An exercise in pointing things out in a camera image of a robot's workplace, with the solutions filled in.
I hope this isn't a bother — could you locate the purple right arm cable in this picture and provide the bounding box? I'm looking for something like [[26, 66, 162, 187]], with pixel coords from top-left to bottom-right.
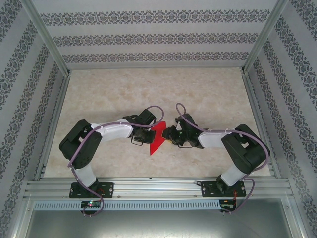
[[175, 103, 270, 216]]

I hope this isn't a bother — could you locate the aluminium frame upright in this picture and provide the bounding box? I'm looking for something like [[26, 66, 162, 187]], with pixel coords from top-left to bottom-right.
[[7, 195, 34, 238], [282, 195, 312, 238]]

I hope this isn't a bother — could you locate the aluminium table side rail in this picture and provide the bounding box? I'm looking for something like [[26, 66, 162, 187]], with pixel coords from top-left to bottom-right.
[[33, 71, 72, 181], [241, 71, 282, 179]]

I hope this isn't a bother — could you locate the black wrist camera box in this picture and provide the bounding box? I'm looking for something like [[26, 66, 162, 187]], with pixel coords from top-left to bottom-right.
[[135, 109, 157, 127], [175, 113, 198, 133]]

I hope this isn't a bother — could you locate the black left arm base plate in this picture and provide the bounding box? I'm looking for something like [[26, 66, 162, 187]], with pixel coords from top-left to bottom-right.
[[68, 181, 115, 199]]

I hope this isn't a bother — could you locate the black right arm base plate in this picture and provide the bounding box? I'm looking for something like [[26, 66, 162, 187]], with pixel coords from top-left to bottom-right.
[[201, 180, 246, 198]]

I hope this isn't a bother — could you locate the long aluminium mounting rail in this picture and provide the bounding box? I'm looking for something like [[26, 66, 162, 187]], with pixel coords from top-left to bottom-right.
[[23, 176, 295, 199]]

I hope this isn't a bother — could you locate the slotted grey cable duct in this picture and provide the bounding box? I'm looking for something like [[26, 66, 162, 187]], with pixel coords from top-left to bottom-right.
[[33, 199, 238, 211]]

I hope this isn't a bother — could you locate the red paper sheet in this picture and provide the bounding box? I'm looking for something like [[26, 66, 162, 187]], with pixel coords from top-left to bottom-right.
[[149, 121, 167, 156]]

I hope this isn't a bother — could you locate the grey metal sheet shelf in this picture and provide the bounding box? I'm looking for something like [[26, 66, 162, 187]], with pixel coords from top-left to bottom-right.
[[24, 209, 294, 238]]

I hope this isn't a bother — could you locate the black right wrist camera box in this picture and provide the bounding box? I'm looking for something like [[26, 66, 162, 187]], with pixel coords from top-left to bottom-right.
[[175, 113, 198, 133]]

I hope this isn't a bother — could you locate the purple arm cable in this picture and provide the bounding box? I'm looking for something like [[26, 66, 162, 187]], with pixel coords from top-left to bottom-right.
[[67, 105, 165, 218], [175, 103, 270, 216]]

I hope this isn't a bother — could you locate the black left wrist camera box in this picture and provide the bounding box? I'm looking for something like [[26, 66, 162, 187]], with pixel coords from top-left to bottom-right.
[[135, 109, 157, 127]]

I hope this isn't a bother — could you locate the aluminium frame post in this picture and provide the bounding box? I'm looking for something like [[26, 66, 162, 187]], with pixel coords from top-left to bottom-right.
[[241, 0, 290, 74], [23, 0, 72, 76]]

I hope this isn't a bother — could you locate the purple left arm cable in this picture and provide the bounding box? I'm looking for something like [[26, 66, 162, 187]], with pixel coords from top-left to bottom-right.
[[67, 105, 165, 218]]

